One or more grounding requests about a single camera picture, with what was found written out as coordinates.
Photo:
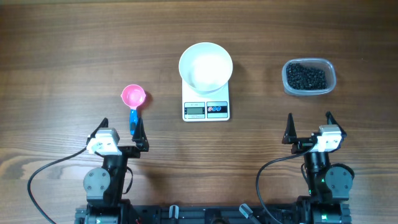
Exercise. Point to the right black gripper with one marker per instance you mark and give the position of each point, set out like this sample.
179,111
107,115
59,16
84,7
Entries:
301,144

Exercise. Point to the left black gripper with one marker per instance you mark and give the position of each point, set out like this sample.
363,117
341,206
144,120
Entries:
140,144

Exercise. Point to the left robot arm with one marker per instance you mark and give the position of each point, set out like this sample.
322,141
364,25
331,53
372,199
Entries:
104,185

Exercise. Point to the pink scoop blue handle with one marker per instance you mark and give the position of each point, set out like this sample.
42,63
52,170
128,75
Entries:
133,96

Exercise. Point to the white digital kitchen scale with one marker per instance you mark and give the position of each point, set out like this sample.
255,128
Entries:
202,107

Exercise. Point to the black beans pile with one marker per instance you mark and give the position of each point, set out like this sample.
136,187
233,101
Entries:
305,78

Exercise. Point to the white round bowl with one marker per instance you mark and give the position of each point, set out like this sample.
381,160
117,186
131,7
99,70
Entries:
205,67

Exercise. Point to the clear plastic container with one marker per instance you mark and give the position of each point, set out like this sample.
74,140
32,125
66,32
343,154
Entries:
319,63

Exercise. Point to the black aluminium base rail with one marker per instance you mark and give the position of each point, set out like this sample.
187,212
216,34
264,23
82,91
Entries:
284,213

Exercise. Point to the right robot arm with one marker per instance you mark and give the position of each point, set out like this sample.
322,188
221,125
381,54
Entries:
328,184

